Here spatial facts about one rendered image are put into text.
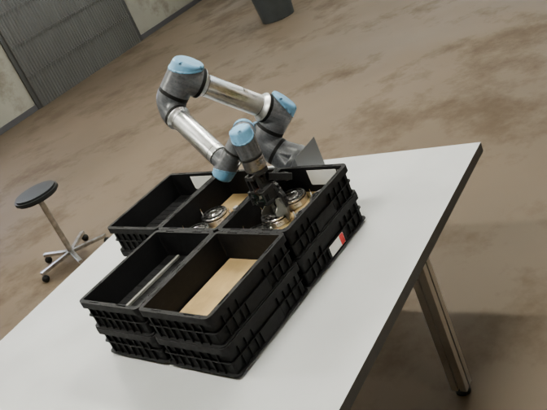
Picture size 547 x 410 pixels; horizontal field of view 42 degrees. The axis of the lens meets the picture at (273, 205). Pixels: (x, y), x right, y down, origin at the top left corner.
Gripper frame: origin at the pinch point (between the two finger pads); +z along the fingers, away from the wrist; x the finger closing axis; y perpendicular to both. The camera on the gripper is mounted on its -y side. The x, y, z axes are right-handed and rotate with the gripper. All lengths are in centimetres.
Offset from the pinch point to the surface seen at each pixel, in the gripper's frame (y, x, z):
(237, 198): -12.6, -35.1, 2.4
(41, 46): -395, -796, 14
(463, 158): -61, 35, 15
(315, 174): -18.5, 3.6, -4.8
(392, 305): 20, 51, 15
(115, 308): 61, -17, -7
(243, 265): 25.1, 1.6, 2.3
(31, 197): -43, -275, 28
